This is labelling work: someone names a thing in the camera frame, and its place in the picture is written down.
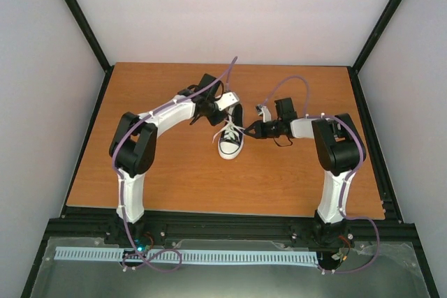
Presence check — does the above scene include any light blue slotted cable duct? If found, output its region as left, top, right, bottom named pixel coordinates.
left=54, top=246, right=318, bottom=267

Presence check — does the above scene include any clear acrylic cover plate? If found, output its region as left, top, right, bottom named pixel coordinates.
left=31, top=238, right=429, bottom=297

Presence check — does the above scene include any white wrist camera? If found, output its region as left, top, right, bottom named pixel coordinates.
left=215, top=91, right=240, bottom=111
left=256, top=104, right=272, bottom=123

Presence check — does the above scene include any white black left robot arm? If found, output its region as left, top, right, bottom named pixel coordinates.
left=109, top=74, right=239, bottom=244

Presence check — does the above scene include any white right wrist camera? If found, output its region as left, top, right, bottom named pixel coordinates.
left=256, top=104, right=272, bottom=123

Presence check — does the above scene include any black white canvas sneaker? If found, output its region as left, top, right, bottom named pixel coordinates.
left=217, top=104, right=244, bottom=160

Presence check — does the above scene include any white shoelace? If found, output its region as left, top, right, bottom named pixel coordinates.
left=212, top=120, right=244, bottom=145

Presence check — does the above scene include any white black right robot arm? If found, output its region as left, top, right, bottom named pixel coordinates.
left=244, top=98, right=366, bottom=246

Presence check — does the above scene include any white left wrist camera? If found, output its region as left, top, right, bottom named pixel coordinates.
left=215, top=91, right=240, bottom=111

